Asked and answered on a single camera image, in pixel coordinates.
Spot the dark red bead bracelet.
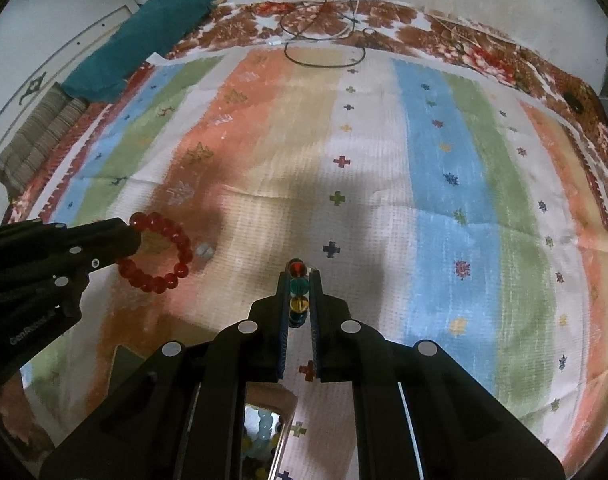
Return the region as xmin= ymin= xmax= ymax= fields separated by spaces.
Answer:
xmin=115 ymin=211 xmax=195 ymax=295

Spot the multicolour glass bead bracelet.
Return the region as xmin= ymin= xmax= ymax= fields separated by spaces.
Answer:
xmin=286 ymin=258 xmax=311 ymax=330

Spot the striped grey pillow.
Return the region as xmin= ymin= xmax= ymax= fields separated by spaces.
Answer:
xmin=0 ymin=84 xmax=89 ymax=200

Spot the striped colourful blanket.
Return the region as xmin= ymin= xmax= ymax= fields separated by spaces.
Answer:
xmin=18 ymin=44 xmax=608 ymax=480

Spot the teal towel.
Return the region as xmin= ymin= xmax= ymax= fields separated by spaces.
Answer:
xmin=61 ymin=0 xmax=227 ymax=103

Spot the brown floral bed sheet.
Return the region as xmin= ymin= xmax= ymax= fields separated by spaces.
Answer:
xmin=0 ymin=0 xmax=608 ymax=466

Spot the black cable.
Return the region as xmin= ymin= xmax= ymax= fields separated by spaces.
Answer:
xmin=281 ymin=0 xmax=368 ymax=70

